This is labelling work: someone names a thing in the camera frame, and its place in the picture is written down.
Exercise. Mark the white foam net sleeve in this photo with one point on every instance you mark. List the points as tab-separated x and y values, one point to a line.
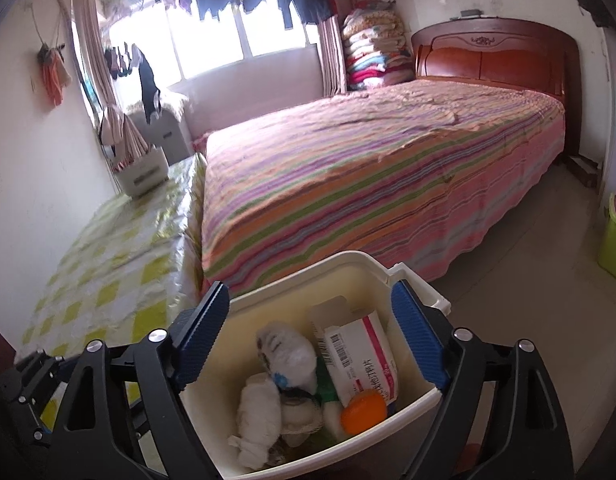
300	420

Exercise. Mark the black hanging garment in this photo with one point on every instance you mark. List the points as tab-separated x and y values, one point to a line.
149	85

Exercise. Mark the pink straight curtain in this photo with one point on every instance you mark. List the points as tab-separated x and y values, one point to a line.
332	55

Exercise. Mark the small grey flat object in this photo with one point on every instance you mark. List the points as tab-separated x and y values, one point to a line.
469	13

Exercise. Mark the striped bed sheet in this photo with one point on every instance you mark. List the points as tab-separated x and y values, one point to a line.
388	170

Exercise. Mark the white pink-striped medicine box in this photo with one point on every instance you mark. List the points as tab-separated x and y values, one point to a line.
358	360

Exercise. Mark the orange cloth on hook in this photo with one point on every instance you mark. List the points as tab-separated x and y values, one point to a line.
55	75

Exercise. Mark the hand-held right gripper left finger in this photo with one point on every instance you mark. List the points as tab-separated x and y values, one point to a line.
203	340

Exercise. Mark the orange bottle cap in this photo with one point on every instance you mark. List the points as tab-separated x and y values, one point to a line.
363	412

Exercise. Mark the wooden headboard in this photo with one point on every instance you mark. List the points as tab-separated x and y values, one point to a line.
488	55

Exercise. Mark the small clothes on drying rack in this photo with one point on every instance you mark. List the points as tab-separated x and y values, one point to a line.
120	62

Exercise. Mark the white plastic bin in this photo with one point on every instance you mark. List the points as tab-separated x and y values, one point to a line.
288	305

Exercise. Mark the white plastic bag blue print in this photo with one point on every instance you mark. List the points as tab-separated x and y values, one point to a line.
288	350

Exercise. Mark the white storage basket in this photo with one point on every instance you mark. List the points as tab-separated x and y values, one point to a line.
143	175

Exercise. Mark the yellow checkered plastic tablecloth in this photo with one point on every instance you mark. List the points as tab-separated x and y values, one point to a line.
113	260

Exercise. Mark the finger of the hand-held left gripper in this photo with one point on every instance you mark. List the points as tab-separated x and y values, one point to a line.
18	382

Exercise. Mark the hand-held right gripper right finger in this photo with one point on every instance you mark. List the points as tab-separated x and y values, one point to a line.
418	340

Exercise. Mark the green plastic storage box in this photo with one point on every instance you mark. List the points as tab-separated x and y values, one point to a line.
615	245

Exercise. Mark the stack of folded blankets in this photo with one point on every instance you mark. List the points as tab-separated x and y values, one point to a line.
378	50

